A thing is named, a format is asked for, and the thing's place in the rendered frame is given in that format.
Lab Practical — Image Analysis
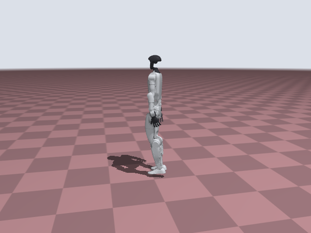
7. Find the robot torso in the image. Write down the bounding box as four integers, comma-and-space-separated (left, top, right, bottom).
147, 71, 162, 117

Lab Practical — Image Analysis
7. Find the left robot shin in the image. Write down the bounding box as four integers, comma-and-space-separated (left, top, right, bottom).
150, 141, 161, 170

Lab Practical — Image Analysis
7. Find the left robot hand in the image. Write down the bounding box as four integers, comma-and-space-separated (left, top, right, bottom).
151, 111, 161, 127

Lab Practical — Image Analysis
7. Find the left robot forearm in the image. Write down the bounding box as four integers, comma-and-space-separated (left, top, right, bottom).
147, 93, 155, 116

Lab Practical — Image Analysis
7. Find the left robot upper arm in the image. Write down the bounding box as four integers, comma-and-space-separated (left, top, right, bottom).
148, 74, 156, 96

